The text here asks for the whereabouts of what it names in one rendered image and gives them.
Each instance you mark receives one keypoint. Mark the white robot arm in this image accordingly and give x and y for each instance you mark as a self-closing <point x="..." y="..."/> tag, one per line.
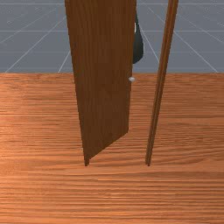
<point x="138" y="46"/>

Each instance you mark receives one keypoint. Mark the brown wooden door leaf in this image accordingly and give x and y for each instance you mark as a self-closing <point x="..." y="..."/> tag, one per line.
<point x="102" y="73"/>

